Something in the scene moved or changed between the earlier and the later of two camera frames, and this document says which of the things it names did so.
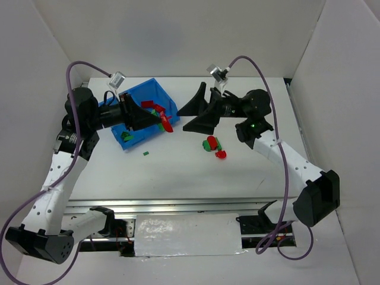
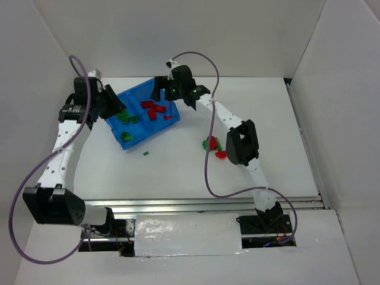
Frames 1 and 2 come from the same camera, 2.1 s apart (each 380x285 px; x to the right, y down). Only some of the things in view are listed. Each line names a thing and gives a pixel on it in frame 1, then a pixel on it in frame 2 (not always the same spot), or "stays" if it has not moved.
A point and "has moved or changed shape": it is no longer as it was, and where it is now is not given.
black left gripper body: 127,111 → 110,99
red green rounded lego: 165,124 → 160,108
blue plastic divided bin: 149,94 stays
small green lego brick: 124,134 stays
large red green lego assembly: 211,143 stays
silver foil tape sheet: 183,234 stays
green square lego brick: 128,138 stays
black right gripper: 214,107 → 160,84
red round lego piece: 221,154 stays
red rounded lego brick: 158,107 has moved or changed shape
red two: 147,104 stays
